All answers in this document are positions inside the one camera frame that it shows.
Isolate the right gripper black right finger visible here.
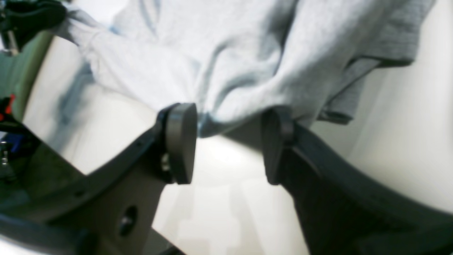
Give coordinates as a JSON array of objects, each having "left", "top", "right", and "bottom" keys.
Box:
[{"left": 262, "top": 108, "right": 453, "bottom": 255}]

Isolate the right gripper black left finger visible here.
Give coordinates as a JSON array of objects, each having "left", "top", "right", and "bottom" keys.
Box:
[{"left": 1, "top": 103, "right": 197, "bottom": 255}]

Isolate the grey t-shirt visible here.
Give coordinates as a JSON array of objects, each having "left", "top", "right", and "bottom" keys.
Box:
[{"left": 53, "top": 0, "right": 435, "bottom": 137}]

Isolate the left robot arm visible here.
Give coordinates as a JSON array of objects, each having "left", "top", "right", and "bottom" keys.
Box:
[{"left": 0, "top": 0, "right": 67, "bottom": 56}]

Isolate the black blue items pile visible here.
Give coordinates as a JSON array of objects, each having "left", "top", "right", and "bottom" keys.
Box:
[{"left": 0, "top": 94, "right": 41, "bottom": 183}]

